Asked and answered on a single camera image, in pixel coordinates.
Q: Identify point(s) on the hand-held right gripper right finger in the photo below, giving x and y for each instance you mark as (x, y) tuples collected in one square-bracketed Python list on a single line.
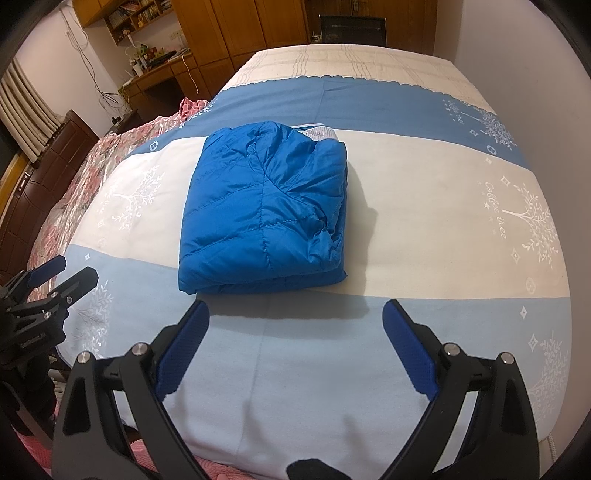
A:
[(411, 341)]

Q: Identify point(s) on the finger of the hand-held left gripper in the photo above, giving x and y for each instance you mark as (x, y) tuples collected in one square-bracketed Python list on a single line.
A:
[(76, 286), (44, 272)]

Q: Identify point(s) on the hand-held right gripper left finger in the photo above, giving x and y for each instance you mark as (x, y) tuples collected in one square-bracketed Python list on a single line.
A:
[(184, 341)]

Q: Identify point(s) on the blue puffer jacket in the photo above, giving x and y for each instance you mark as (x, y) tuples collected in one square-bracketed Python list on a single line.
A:
[(258, 212)]

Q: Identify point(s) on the dark wooden headboard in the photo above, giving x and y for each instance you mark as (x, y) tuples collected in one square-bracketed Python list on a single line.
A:
[(51, 184)]

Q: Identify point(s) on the pink floral quilt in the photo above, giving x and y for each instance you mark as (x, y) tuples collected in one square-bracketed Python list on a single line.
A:
[(87, 175)]

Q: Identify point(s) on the person's pink checked clothing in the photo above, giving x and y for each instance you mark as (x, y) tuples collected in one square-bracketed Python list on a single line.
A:
[(152, 461)]

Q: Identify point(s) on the blue and white printed blanket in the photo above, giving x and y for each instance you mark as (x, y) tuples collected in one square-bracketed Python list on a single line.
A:
[(415, 207)]

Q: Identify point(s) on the dark cloth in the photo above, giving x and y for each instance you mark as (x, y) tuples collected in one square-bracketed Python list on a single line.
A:
[(323, 470)]

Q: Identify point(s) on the beige curtain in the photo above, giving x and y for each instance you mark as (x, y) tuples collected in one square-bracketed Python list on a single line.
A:
[(27, 110)]

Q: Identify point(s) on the pink checked cloth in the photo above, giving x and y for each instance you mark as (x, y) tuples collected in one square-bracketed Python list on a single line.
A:
[(191, 107)]

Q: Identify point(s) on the wooden desk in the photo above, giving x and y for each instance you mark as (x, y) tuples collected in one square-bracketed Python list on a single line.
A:
[(157, 81)]

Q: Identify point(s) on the clutter of small desk items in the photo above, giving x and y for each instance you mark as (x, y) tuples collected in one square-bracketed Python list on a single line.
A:
[(150, 55)]

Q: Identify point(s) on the wooden wardrobe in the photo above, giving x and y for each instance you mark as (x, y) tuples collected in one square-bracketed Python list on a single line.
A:
[(249, 27)]

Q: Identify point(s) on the black chair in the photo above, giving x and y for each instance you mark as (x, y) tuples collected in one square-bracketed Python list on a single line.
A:
[(353, 28)]

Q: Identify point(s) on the wooden wall bookshelf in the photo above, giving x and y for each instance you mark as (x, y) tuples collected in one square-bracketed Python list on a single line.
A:
[(138, 16)]

